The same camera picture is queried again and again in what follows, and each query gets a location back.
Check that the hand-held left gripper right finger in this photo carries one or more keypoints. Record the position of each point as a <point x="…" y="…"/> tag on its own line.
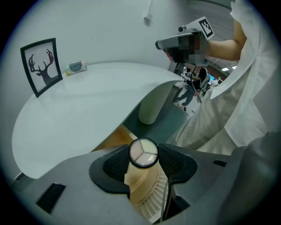
<point x="197" y="173"/>

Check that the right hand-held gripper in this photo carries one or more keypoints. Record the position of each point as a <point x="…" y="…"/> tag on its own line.
<point x="197" y="26"/>

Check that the wooden drawer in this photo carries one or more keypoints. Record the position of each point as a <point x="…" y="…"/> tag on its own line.
<point x="142" y="186"/>

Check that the white wall switch box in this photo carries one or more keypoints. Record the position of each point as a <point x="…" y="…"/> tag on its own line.
<point x="148" y="18"/>

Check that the person's right forearm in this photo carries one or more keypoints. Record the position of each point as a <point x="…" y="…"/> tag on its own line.
<point x="226" y="49"/>

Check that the small round brown object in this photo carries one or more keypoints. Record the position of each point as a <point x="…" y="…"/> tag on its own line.
<point x="143" y="153"/>

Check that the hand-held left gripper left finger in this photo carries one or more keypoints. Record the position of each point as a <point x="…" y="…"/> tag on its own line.
<point x="76" y="193"/>

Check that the black framed deer picture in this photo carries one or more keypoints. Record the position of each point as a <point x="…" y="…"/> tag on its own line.
<point x="42" y="66"/>

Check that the person's white shirt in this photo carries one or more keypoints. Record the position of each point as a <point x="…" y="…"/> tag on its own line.
<point x="241" y="109"/>

